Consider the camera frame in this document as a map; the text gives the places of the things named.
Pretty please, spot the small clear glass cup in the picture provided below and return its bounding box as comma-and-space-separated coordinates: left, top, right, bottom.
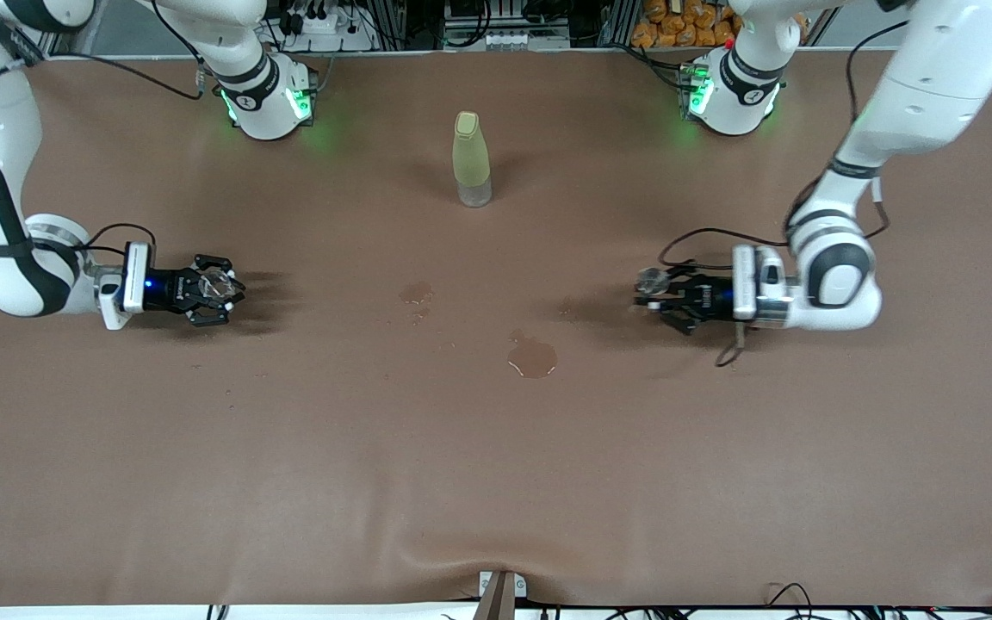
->
201, 267, 239, 302

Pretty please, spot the steel double-cone jigger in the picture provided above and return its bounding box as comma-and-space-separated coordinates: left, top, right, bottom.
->
634, 267, 673, 311

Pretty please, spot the large brown liquid puddle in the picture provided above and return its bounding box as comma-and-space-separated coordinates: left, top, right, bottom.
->
507, 332, 558, 380

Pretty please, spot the small liquid spill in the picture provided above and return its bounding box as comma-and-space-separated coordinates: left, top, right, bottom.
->
399, 282, 435, 321

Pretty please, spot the brown table mat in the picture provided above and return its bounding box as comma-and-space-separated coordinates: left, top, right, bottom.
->
0, 47, 992, 608

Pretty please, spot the yellow-green bottle with clear base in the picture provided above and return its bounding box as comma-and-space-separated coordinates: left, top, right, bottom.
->
451, 110, 493, 208

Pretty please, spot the orange snack bag pile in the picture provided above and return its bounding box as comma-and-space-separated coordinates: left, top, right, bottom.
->
631, 0, 742, 48

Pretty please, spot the white power strip with plugs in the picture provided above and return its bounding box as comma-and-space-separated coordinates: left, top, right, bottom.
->
285, 7, 376, 53

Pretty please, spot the long white socket strip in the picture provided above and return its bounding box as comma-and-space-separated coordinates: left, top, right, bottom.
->
444, 30, 570, 51

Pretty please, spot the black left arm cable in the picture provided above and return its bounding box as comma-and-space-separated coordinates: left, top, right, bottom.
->
658, 22, 910, 369

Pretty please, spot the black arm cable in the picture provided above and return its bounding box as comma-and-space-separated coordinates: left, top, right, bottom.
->
0, 0, 204, 259
658, 22, 910, 369

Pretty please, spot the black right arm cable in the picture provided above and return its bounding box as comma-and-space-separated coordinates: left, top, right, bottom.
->
0, 0, 204, 259

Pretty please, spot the thin black cable loop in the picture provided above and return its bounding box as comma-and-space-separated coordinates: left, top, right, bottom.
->
763, 583, 815, 614

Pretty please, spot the grey metal table bracket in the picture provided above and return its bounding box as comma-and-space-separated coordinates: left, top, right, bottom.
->
479, 570, 527, 620

